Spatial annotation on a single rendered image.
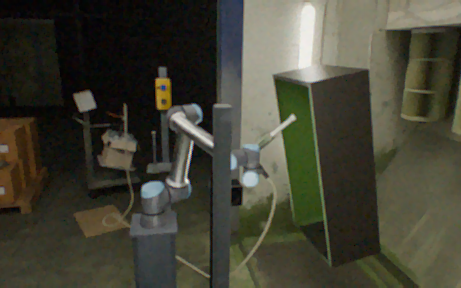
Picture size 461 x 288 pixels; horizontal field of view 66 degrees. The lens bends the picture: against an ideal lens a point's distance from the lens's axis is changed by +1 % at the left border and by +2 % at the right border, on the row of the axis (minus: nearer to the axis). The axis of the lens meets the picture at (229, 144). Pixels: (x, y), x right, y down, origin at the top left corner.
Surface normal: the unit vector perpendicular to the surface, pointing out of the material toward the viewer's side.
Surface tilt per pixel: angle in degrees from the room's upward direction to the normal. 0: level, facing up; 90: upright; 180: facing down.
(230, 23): 90
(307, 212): 90
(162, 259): 90
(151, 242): 90
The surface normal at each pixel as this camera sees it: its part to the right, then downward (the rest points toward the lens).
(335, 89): 0.22, 0.26
